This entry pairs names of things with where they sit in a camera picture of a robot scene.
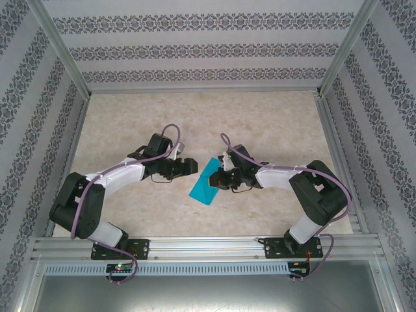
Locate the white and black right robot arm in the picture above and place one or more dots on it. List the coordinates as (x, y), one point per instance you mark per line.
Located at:
(276, 177)

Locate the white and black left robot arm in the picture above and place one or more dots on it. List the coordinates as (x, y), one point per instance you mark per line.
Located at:
(120, 175)

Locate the grey metal sheet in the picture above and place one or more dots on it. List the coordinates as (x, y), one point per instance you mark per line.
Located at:
(208, 295)

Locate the aluminium mounting rail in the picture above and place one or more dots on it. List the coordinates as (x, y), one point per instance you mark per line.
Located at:
(204, 247)

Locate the aluminium frame crossbar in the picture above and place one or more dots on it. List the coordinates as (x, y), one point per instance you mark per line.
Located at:
(204, 89)

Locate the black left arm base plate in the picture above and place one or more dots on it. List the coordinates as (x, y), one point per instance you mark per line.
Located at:
(141, 248)

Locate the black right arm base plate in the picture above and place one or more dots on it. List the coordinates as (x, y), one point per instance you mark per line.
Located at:
(273, 248)

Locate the aluminium side rail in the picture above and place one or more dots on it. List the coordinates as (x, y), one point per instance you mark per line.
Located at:
(70, 162)
(334, 146)

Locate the aluminium frame post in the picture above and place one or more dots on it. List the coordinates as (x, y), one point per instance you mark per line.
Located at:
(346, 45)
(60, 45)

